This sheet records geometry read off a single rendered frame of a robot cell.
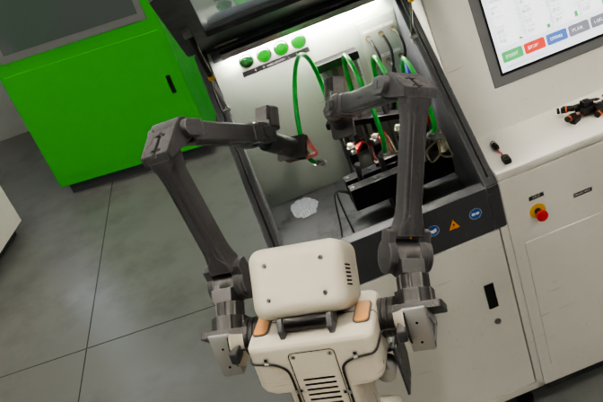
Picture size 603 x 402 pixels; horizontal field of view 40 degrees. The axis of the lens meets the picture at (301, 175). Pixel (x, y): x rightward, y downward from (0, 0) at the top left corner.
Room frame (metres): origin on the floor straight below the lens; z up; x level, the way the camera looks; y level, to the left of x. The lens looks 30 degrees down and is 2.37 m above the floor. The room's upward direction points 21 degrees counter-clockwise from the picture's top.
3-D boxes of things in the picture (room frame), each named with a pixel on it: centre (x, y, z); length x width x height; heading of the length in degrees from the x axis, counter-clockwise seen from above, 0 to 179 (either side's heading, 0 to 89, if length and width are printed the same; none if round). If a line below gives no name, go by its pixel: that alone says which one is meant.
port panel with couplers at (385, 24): (2.49, -0.41, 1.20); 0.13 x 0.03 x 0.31; 92
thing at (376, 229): (1.99, -0.18, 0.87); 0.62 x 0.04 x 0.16; 92
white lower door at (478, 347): (1.97, -0.18, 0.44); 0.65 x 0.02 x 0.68; 92
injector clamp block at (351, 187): (2.23, -0.29, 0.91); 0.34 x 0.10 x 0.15; 92
